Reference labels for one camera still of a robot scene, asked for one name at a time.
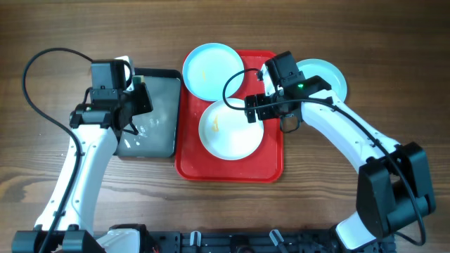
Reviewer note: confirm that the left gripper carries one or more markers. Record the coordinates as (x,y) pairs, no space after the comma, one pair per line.
(140,93)

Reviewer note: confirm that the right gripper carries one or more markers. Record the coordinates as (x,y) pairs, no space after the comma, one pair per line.
(258,99)

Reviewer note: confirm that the white round plate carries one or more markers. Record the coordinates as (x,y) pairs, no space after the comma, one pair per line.
(226,133)

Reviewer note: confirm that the light blue plate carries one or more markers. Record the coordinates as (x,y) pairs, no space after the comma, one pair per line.
(327,71)
(208,67)

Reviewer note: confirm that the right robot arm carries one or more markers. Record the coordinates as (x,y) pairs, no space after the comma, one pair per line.
(394,183)

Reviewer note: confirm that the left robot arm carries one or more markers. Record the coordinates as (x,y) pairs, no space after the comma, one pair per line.
(95,129)

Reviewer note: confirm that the black water tray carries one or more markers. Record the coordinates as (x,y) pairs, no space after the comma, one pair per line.
(157,129)

